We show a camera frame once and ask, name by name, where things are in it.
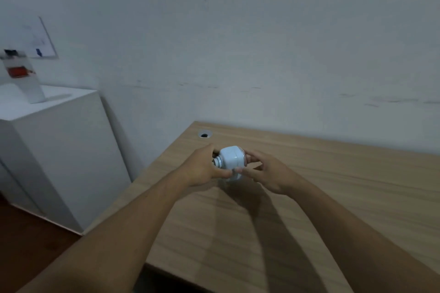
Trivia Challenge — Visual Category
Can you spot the person's right hand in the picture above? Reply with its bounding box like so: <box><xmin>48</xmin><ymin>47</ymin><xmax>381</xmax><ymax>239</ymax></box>
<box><xmin>234</xmin><ymin>149</ymin><xmax>303</xmax><ymax>197</ymax></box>

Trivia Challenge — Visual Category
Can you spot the person's left hand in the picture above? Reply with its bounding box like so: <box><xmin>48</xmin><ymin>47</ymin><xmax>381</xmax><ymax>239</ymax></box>
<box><xmin>177</xmin><ymin>144</ymin><xmax>233</xmax><ymax>187</ymax></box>

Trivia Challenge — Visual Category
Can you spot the white light bulb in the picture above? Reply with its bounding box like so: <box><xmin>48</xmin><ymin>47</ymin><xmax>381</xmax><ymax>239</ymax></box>
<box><xmin>212</xmin><ymin>146</ymin><xmax>247</xmax><ymax>182</ymax></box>

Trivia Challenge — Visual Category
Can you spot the person's right forearm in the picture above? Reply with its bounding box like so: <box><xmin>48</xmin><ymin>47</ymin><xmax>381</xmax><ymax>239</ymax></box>
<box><xmin>287</xmin><ymin>179</ymin><xmax>440</xmax><ymax>293</ymax></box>

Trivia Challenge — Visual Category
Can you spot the person's left forearm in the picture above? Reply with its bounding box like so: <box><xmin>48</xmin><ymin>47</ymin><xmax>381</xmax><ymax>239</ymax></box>
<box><xmin>15</xmin><ymin>168</ymin><xmax>191</xmax><ymax>293</ymax></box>

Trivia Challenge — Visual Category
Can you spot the white cabinet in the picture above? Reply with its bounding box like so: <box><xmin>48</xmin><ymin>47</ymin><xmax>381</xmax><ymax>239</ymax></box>
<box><xmin>0</xmin><ymin>84</ymin><xmax>132</xmax><ymax>234</ymax></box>

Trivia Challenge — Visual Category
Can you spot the white display stand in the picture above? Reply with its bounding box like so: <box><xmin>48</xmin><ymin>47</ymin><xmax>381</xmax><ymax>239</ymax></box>
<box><xmin>0</xmin><ymin>49</ymin><xmax>47</xmax><ymax>104</ymax></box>

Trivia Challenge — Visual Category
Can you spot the white paper sheet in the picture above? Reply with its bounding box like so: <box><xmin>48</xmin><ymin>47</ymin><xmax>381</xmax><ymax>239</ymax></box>
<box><xmin>21</xmin><ymin>16</ymin><xmax>58</xmax><ymax>59</ymax></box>

